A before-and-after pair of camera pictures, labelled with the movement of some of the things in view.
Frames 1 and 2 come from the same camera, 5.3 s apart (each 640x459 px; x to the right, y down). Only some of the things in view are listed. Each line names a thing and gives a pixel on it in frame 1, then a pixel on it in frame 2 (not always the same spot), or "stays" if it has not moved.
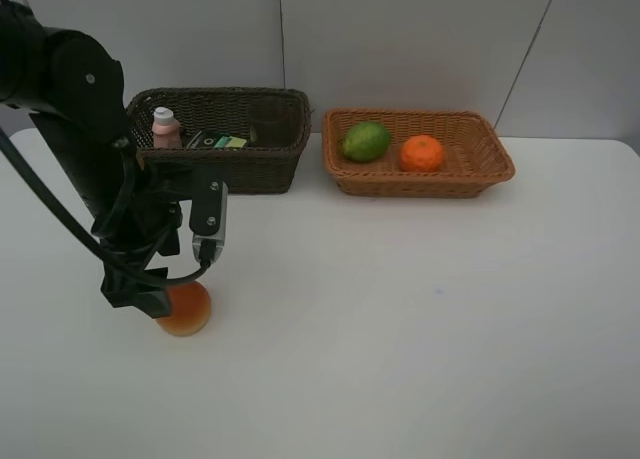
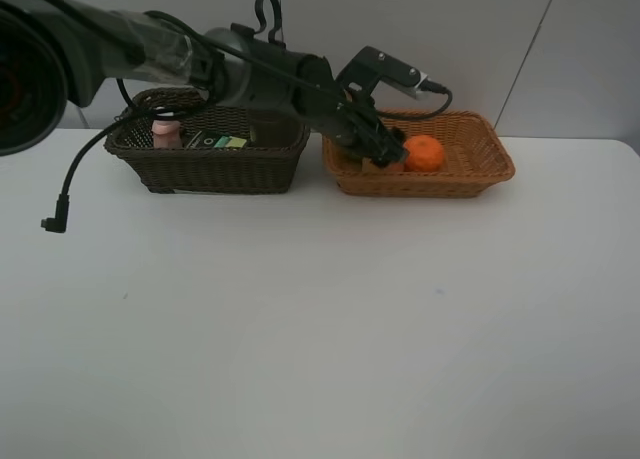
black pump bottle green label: x=216 y=140 stays
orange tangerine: x=422 y=153 stays
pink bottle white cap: x=166 y=129 stays
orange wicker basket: x=475 y=156 stays
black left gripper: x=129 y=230 → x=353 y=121
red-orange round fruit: x=190 y=308 → x=368 y=165
